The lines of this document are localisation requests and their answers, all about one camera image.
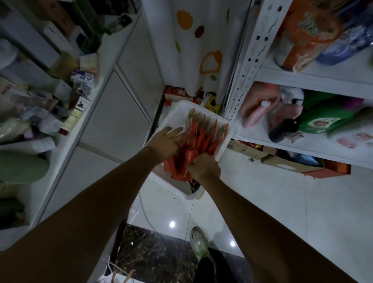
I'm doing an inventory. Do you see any orange snack bag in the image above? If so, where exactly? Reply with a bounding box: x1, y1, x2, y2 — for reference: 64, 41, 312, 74
281, 5, 343, 72

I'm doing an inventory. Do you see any red and white carton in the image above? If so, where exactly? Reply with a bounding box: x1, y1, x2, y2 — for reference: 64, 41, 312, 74
163, 85, 194, 106

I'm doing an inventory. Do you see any black bottle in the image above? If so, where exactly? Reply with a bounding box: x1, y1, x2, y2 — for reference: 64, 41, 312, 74
268, 118, 301, 143

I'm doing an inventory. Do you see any row of red snack packets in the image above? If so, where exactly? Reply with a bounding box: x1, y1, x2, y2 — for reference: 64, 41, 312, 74
164, 108, 230, 181

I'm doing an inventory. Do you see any person's right hand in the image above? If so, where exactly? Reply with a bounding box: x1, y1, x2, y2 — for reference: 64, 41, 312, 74
187, 152, 222, 183

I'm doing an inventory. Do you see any white counter cabinet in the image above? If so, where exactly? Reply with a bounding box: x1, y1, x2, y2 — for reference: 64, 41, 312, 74
28, 0, 168, 229

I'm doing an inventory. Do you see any small brown cardboard box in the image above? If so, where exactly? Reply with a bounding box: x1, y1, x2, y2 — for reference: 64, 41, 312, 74
227, 139, 277, 160

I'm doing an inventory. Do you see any yellow packet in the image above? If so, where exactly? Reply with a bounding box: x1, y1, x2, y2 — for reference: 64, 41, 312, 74
201, 93, 222, 114

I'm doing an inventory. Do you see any long brown cardboard box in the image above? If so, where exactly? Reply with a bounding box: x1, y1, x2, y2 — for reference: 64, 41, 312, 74
261, 152, 324, 174

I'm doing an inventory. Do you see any person's left hand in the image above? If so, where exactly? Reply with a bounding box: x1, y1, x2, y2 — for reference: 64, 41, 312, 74
145, 126, 192, 164

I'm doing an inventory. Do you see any white packet with face prints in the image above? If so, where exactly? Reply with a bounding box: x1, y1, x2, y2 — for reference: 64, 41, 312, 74
329, 128, 373, 153

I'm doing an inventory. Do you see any pale green bag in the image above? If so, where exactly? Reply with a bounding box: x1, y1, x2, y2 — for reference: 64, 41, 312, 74
0, 149, 51, 185

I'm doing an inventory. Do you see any white curtain with coloured dots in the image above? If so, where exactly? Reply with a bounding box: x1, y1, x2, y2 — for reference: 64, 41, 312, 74
142, 0, 254, 100

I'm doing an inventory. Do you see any blue and white bag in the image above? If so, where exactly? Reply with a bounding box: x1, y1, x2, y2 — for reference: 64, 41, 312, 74
315, 16, 373, 66

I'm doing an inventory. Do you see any pile of small cosmetic boxes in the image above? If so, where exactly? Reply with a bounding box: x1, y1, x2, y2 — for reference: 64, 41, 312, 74
0, 51, 101, 145

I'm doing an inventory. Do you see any pink bottle with white cap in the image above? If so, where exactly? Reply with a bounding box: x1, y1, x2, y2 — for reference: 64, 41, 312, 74
243, 99, 282, 129

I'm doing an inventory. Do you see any person's left forearm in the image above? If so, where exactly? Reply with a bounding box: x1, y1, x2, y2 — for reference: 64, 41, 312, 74
0, 152, 159, 283

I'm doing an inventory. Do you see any white plastic bin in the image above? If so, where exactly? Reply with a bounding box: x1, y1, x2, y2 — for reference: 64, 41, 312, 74
144, 100, 234, 202

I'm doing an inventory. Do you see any person's leg in dark trousers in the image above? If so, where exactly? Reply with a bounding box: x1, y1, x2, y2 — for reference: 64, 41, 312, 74
192, 248, 244, 283

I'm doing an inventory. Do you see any white metal shelf rack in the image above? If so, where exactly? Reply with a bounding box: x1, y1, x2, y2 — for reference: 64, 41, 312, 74
223, 0, 373, 170

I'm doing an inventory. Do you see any person's grey-green shoe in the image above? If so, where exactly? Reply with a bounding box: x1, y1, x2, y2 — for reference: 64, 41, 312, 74
190, 226, 211, 263

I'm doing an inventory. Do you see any person's right forearm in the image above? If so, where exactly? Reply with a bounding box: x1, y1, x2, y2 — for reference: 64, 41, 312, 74
201, 174, 359, 283

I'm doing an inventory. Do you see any white cable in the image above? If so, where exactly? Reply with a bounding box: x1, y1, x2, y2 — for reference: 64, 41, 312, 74
131, 191, 188, 242

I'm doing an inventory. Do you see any orange box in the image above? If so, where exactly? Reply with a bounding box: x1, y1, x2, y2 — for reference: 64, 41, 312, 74
302, 160, 352, 179

